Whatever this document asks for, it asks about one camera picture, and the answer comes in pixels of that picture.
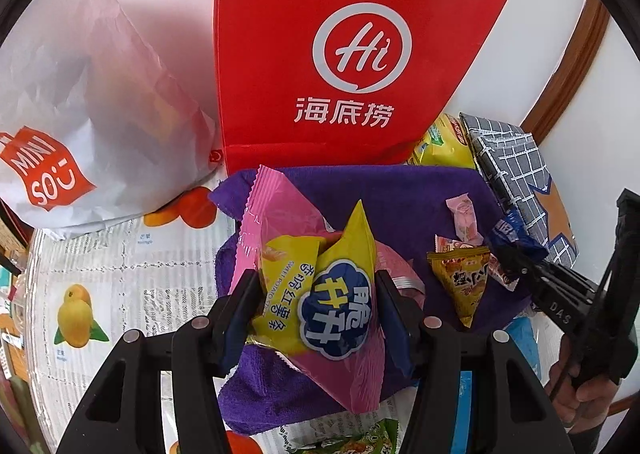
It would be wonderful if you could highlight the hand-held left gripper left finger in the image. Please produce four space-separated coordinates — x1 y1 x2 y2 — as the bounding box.
57 269 266 454

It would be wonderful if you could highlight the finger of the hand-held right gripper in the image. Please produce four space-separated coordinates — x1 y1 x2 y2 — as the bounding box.
530 261 597 296
495 244 539 308

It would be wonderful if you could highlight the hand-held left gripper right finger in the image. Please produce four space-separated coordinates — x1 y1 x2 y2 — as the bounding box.
375 269 576 454

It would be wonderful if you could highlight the white pink strawberry snack packet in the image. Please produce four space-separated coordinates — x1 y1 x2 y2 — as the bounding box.
485 251 521 292

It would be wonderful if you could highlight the dark blue snack packet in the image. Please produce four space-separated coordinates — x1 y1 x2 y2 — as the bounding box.
489 208 548 265

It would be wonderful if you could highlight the yellow pink packet blue cloud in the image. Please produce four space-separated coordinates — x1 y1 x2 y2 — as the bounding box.
282 199 388 415

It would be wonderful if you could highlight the yellow sweet potato snack packet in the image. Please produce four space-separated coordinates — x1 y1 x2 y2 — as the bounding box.
245 234 323 355

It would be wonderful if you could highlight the person's right hand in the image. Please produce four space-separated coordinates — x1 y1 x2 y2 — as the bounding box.
544 334 640 435

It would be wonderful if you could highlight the orange triangular snack packet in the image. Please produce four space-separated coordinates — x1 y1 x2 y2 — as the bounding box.
426 247 492 330

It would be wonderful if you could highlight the flat pale pink packet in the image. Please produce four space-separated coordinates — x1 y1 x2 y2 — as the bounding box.
434 234 483 255

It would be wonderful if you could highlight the pink twisted candy wrapper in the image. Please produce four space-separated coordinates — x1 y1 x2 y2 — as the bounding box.
446 193 485 242

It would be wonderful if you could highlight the light blue box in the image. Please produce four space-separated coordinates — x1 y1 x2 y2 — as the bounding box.
450 314 546 454

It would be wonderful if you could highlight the green snack packet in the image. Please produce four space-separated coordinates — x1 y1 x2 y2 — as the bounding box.
290 419 401 454

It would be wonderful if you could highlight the grey grid-pattern packet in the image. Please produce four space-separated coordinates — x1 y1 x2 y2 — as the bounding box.
459 112 580 267

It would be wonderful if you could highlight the purple towel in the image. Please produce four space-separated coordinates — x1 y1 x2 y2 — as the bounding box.
209 164 533 437

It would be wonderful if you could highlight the yellow snack bag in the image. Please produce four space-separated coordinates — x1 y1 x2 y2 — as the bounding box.
405 113 476 170

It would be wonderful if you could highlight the large pink snack packet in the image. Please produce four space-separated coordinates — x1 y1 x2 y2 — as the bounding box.
235 165 426 307

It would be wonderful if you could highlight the red paper bag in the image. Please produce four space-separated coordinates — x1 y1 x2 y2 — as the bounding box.
212 0 512 175

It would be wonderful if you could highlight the white plastic bag red label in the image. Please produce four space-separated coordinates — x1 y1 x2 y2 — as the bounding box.
0 0 221 240

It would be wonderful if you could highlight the brown wooden frame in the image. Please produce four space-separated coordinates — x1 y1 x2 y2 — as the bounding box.
520 0 613 137

